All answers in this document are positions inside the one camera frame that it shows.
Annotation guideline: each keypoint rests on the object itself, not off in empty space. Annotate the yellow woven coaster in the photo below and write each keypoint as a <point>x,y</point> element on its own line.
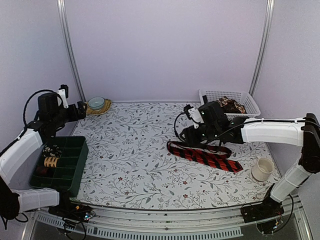
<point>102,111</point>

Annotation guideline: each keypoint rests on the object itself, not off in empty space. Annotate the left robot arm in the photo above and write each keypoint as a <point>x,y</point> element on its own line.
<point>15,202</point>

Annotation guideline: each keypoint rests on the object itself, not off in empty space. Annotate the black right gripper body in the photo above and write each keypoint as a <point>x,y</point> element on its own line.
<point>211,131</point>

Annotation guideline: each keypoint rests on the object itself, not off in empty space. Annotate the red black striped tie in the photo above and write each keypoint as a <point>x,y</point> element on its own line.
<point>210,155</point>

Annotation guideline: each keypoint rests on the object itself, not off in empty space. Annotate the white perforated plastic basket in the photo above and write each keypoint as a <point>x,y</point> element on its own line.
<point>243,98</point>

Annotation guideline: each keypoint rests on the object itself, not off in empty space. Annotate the dark green divided organizer box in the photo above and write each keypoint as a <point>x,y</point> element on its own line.
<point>68,173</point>

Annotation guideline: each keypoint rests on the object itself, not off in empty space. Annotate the brown patterned tie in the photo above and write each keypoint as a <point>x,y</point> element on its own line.
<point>231,106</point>

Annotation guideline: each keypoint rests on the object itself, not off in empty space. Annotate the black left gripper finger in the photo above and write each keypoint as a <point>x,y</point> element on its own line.
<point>82,106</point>
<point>81,115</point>

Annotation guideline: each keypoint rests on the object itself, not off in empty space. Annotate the dark red rolled tie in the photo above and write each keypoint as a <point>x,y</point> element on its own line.
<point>44,171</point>

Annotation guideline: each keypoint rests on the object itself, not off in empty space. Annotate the floral patterned table mat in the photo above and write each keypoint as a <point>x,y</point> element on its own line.
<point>128,165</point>

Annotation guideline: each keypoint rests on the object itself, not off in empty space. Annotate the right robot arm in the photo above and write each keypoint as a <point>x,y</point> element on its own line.
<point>294,143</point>

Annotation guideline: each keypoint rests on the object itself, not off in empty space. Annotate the white ceramic mug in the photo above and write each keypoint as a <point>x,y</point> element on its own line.
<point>262,169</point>

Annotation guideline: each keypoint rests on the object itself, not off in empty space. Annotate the aluminium frame post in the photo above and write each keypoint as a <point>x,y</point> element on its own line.
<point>61,7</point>
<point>270,4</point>

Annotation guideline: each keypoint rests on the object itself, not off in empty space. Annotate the tan patterned rolled tie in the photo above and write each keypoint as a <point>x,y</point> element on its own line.
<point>51,162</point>

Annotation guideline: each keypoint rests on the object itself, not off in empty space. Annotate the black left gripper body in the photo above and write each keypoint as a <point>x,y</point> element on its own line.
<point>60,119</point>

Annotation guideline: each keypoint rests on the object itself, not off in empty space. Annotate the light blue bowl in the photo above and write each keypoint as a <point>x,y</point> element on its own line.
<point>96,103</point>

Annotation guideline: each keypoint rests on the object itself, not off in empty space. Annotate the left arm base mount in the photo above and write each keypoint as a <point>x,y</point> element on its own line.
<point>72,214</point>

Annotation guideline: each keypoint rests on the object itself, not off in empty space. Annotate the black floral rolled tie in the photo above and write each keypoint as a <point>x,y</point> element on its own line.
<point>51,151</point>

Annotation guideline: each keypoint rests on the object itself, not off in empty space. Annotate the slotted aluminium front rail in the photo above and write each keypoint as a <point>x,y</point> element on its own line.
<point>204,224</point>

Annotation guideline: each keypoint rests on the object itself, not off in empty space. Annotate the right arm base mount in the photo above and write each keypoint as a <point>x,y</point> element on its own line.
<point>263,211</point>

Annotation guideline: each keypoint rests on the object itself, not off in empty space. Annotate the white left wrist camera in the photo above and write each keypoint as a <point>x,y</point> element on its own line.
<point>63,94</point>

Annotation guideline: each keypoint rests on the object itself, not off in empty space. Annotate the right aluminium frame post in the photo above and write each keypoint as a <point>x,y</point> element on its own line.
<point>270,4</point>

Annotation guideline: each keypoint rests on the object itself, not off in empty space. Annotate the left aluminium frame post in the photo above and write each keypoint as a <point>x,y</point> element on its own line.
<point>61,7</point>

